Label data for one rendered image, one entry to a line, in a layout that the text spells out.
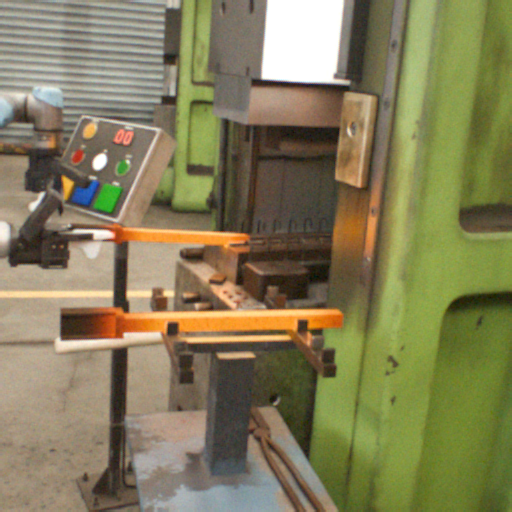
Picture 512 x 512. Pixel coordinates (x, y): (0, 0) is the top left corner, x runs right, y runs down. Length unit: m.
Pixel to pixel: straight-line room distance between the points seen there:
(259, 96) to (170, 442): 0.72
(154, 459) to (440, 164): 0.71
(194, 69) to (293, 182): 4.68
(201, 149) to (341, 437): 5.22
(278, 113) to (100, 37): 8.04
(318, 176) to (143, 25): 7.76
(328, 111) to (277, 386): 0.61
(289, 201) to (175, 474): 0.91
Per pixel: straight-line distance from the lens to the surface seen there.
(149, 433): 1.37
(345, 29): 1.44
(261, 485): 1.24
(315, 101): 1.63
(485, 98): 1.44
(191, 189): 6.61
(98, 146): 2.16
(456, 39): 1.31
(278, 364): 1.57
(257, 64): 1.53
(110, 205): 2.00
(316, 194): 1.97
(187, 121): 6.52
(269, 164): 1.89
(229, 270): 1.65
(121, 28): 9.58
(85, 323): 1.13
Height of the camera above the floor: 1.41
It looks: 15 degrees down
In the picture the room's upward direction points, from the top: 5 degrees clockwise
